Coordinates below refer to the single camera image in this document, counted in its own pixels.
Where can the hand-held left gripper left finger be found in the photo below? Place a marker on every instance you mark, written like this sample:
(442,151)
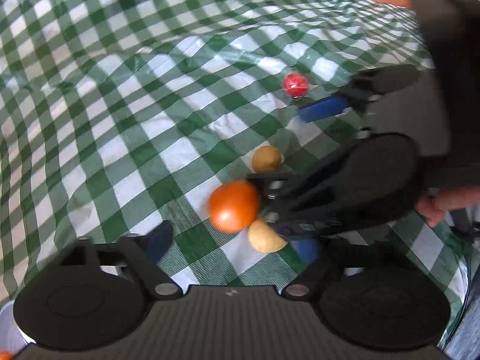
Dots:
(159,242)

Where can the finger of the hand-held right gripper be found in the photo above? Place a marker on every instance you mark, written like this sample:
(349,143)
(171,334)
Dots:
(322,109)
(279,189)

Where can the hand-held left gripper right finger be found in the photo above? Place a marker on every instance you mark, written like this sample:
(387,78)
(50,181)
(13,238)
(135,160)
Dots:
(308,251)

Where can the orange tomato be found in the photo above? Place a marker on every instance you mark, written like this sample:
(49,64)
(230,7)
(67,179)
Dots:
(234,206)

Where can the light blue plate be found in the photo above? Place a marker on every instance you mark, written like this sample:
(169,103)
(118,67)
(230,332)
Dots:
(9,326)

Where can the person's right hand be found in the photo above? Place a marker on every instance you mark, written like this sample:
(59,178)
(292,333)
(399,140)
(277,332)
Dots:
(435,206)

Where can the small yellow potato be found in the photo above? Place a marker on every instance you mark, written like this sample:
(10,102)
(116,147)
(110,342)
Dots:
(264,238)
(266,159)

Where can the small red fruit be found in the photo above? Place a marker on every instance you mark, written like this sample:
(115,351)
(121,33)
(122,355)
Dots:
(295,85)

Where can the green white checkered cloth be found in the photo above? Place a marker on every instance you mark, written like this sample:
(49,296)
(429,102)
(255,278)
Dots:
(131,101)

